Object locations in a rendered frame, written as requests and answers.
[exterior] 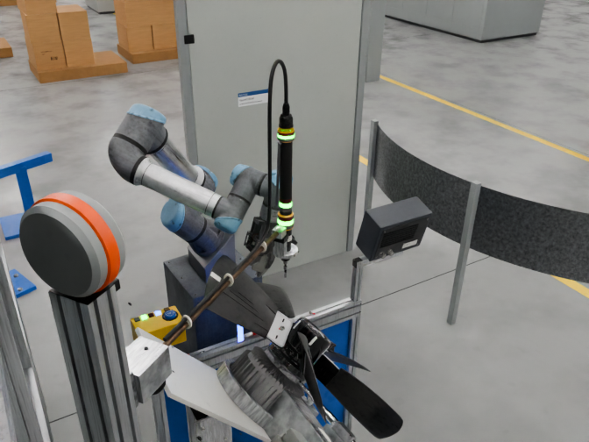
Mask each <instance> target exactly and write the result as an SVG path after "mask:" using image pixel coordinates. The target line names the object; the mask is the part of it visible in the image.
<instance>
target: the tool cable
mask: <svg viewBox="0 0 589 442"><path fill-rule="evenodd" d="M279 63H280V65H281V67H282V71H283V78H284V103H288V86H287V69H286V66H285V64H284V62H283V61H282V60H281V59H278V60H276V61H275V62H274V64H273V66H272V69H271V72H270V76H269V83H268V101H267V154H268V205H267V219H266V228H265V231H264V234H263V236H262V238H261V240H260V241H259V243H258V244H257V245H256V246H255V247H254V248H253V249H252V251H251V252H250V253H249V254H248V255H247V256H246V257H245V258H244V259H243V260H242V261H241V262H240V263H239V264H238V265H237V266H236V267H235V268H234V269H233V270H232V271H231V272H230V273H229V274H226V275H225V276H224V279H223V280H222V281H221V282H220V283H219V284H218V285H217V286H216V287H215V288H214V289H213V290H211V291H210V292H209V293H208V294H207V295H206V296H205V297H204V298H203V299H202V300H201V301H200V302H199V303H198V304H197V305H196V306H195V307H194V308H193V309H192V310H191V311H190V312H189V313H188V314H187V315H184V316H183V317H182V318H181V321H180V322H179V323H178V324H177V325H176V326H175V327H174V328H173V329H172V330H171V331H170V332H169V333H168V334H167V335H166V336H165V337H164V338H163V340H164V341H165V342H166V341H167V340H168V339H169V338H170V337H172V336H173V335H174V334H175V333H176V332H177V331H178V330H179V329H180V328H181V327H182V326H183V325H184V324H185V323H186V322H188V324H189V327H188V328H187V329H189V328H190V327H191V326H192V320H191V317H192V316H193V315H194V314H195V313H196V312H197V311H198V310H199V309H200V308H201V307H202V306H203V305H204V304H205V303H206V302H207V301H208V300H209V299H210V298H211V297H212V296H213V295H214V294H215V293H216V292H217V291H218V290H219V289H220V288H221V287H222V286H223V285H224V284H225V283H226V282H227V281H228V280H230V281H231V284H230V285H229V287H230V286H231V285H232V284H233V282H234V281H233V277H232V276H233V275H234V274H235V273H236V272H237V271H238V270H239V269H240V268H241V267H242V266H243V265H244V264H245V263H246V262H247V261H248V260H249V259H250V258H251V257H252V256H253V255H254V254H255V252H256V251H257V250H258V249H259V247H260V246H263V247H264V251H263V252H265V251H266V242H265V241H264V240H265V238H266V235H267V233H268V230H269V226H270V221H271V210H272V93H273V76H274V72H275V69H276V67H277V65H278V64H279ZM263 252H262V253H263Z"/></svg>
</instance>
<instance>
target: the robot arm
mask: <svg viewBox="0 0 589 442"><path fill-rule="evenodd" d="M126 113H127V114H126V115H125V117H124V119H123V121H122V122H121V124H120V126H119V127H118V128H117V130H116V132H115V133H114V135H113V137H112V138H111V139H110V143H109V145H108V155H109V158H110V163H111V165H112V167H114V169H115V170H116V171H117V173H118V174H119V175H120V176H121V177H122V178H123V179H124V180H126V181H127V182H129V183H131V184H133V185H135V186H138V185H143V186H145V187H147V188H149V189H152V190H154V191H156V192H158V193H160V194H161V195H163V196H167V197H169V198H170V199H169V200H168V202H166V203H165V204H164V206H163V208H162V211H161V214H160V219H161V223H162V224H163V225H164V226H165V227H166V228H167V229H168V230H169V231H170V232H173V233H174V234H176V235H177V236H179V237H180V238H182V239H184V240H185V241H187V242H188V243H189V245H190V246H191V248H192V249H193V251H194V252H195V253H196V254H198V255H199V256H202V257H205V256H209V255H211V254H213V252H215V251H216V250H217V248H218V247H220V245H221V244H222V242H223V240H224V233H225V232H226V233H229V234H233V233H235V232H236V231H237V229H238V227H239V226H240V225H241V224H242V222H243V219H244V217H245V214H246V212H247V211H248V209H249V207H250V205H251V203H252V200H253V199H254V197H255V196H256V195H257V196H263V197H264V200H263V203H262V206H261V210H260V213H259V214H260V216H259V217H254V218H253V221H252V228H251V230H250V231H247V233H246V237H245V243H244V246H246V248H247V249H248V250H249V251H250V252H251V251H252V249H253V248H254V247H255V246H256V245H257V244H258V243H259V241H260V240H261V238H262V236H263V234H264V231H265V228H266V219H267V205H268V174H267V173H265V172H262V171H259V170H258V169H255V168H253V167H249V166H246V165H243V164H238V165H236V166H235V167H234V168H233V170H232V172H231V177H230V183H231V185H233V187H232V189H231V192H230V194H229V195H228V196H227V198H226V197H223V196H220V195H218V194H217V193H215V191H216V186H217V184H218V179H217V178H216V176H215V175H214V174H213V173H212V172H210V171H209V169H207V168H206V167H203V166H200V165H195V166H194V165H192V164H191V163H190V162H189V160H188V159H187V158H186V157H185V156H184V155H183V154H182V153H181V151H180V150H179V149H178V148H177V147H176V146H175V145H174V143H173V142H172V141H171V140H170V139H169V138H168V131H167V129H166V128H165V126H164V124H165V123H166V121H167V119H166V117H165V116H164V115H163V114H161V113H160V112H158V111H157V110H155V109H153V108H151V107H149V106H147V105H144V104H141V103H135V104H134V105H133V106H132V107H131V108H130V109H129V110H128V111H127V112H126ZM146 155H150V156H151V157H152V158H153V159H154V160H155V161H156V162H157V163H158V164H159V165H160V167H159V166H157V165H155V164H152V163H151V161H150V159H149V158H147V157H146ZM276 175H277V170H273V171H272V210H271V221H270V226H269V230H268V233H267V235H266V238H265V240H264V241H266V240H267V239H268V238H269V237H270V236H271V235H272V229H273V228H274V227H275V226H276V225H278V212H279V211H280V183H279V202H278V206H276V205H275V196H276ZM202 214H204V215H207V216H209V217H212V218H214V219H215V220H212V219H209V218H205V217H204V216H202ZM248 235H249V236H248ZM247 236H248V239H247ZM246 240H247V242H246ZM273 247H274V241H273V242H272V243H271V244H270V245H269V246H268V247H267V248H266V251H265V252H263V253H261V254H260V255H259V256H258V257H257V258H256V259H255V260H254V261H253V262H252V263H251V264H250V266H252V270H255V271H257V277H258V278H260V277H261V276H262V275H263V274H264V273H265V272H266V271H267V270H268V268H270V267H271V266H272V264H273V262H274V259H275V256H274V254H273Z"/></svg>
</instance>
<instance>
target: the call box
mask: <svg viewBox="0 0 589 442"><path fill-rule="evenodd" d="M168 308H169V309H170V310H174V311H175V312H176V317H174V318H172V319H166V318H164V313H165V311H164V309H162V310H160V312H161V314H160V315H158V316H156V315H155V313H154V312H153V315H154V317H148V314H149V313H148V314H146V316H147V319H144V320H142V318H141V316H140V317H139V318H140V321H138V322H135V321H134V318H132V319H131V330H132V336H133V339H134V340H136V339H137V338H138V335H137V333H136V332H135V330H136V329H137V327H138V328H140V329H142V330H144V331H145V332H148V333H150V334H152V335H153V336H154V337H156V338H158V339H161V340H162V341H164V340H163V338H164V337H165V336H166V335H167V334H168V333H169V332H170V331H171V330H172V329H173V328H174V327H175V326H176V325H177V324H178V323H179V322H180V321H181V318H182V316H181V314H180V312H179V311H178V310H177V308H176V307H175V306H171V307H168ZM186 340H187V337H186V330H185V331H184V332H183V333H182V334H181V335H180V336H179V337H178V338H177V339H176V340H175V341H174V342H173V343H172V344H171V346H173V345H176V344H179V343H181V342H184V341H186Z"/></svg>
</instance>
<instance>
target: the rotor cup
mask: <svg viewBox="0 0 589 442"><path fill-rule="evenodd" d="M300 320H301V322H300V323H299V324H298V325H297V326H296V327H295V328H293V327H294V326H295V325H296V324H297V323H298V322H299V321H300ZM314 328H315V329H317V331H316V330H315V329H314ZM297 332H300V333H302V334H304V335H305V336H306V338H307V340H308V344H309V343H310V342H311V340H312V339H313V338H314V337H317V339H316V340H315V341H314V343H313V344H312V345H311V346H310V345H309V347H310V353H311V356H312V360H313V363H315V362H316V361H317V360H318V359H319V358H320V356H321V355H322V354H323V353H324V352H325V351H326V350H327V348H328V347H329V346H330V344H331V343H330V340H329V339H328V338H327V337H326V336H325V335H324V334H323V333H322V332H321V331H320V330H319V329H318V328H317V327H316V326H315V325H314V324H313V323H312V322H310V321H309V320H308V319H307V318H305V317H299V318H298V320H297V321H296V322H295V323H294V324H293V325H292V327H291V329H290V332H289V334H288V336H287V340H286V343H285V345H284V346H283V347H282V348H281V349H280V348H279V347H278V346H276V345H275V344H274V343H272V342H271V343H270V344H269V348H270V350H271V351H272V353H273V354H274V355H275V357H276V358H277V359H278V360H279V361H280V362H281V363H282V364H283V365H284V366H285V367H286V368H287V369H288V370H289V371H291V372H292V373H293V374H295V375H296V376H297V377H299V378H301V379H303V380H305V378H304V375H302V371H301V359H298V353H301V352H302V343H301V341H300V339H299V336H298V334H297Z"/></svg>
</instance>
